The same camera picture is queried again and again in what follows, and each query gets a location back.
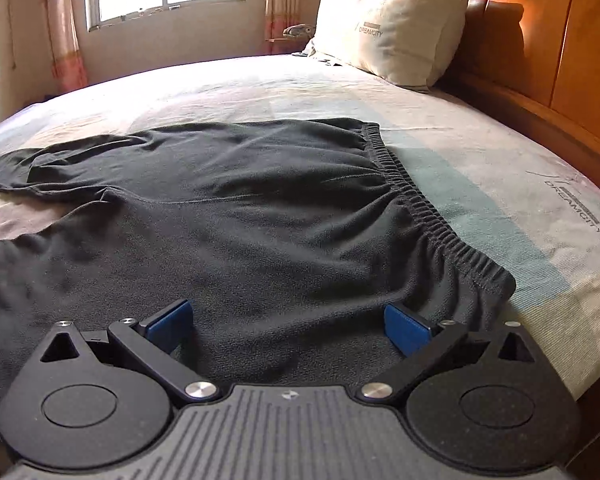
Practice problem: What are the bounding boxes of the dark grey trousers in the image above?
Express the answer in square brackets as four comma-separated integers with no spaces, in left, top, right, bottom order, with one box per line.
[0,118,516,401]

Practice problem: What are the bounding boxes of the pastel patchwork bed sheet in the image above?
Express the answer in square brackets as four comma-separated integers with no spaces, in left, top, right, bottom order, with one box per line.
[0,55,600,401]

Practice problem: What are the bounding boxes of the cream printed pillow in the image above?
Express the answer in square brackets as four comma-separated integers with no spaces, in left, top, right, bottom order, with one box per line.
[304,0,469,89]

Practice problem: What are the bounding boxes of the wooden bedside table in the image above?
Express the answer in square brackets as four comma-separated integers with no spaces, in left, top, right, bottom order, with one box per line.
[266,36,309,55]

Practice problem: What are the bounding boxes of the orange wooden headboard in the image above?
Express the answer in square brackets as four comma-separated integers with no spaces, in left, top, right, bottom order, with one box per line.
[439,0,600,188]

